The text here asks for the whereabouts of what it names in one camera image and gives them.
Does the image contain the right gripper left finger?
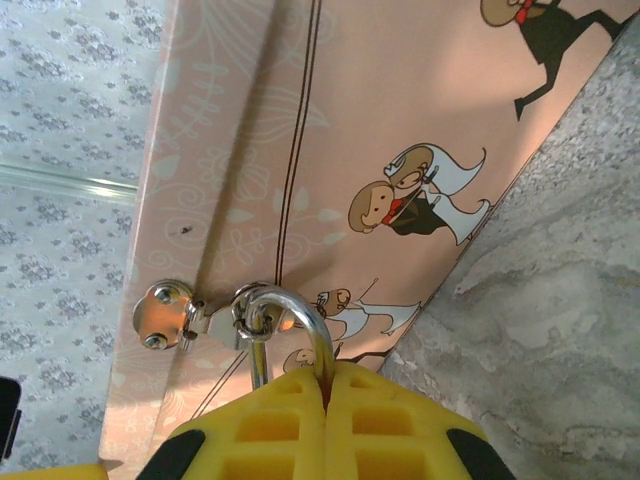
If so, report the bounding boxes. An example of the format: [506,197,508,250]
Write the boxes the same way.
[143,367,330,480]

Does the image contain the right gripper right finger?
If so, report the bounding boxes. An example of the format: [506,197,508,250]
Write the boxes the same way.
[326,359,517,480]

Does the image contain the pink cartoon couple box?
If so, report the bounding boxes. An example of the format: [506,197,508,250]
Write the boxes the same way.
[98,0,640,469]

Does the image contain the silver metal box hasp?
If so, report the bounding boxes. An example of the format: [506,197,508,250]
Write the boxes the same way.
[132,278,301,354]

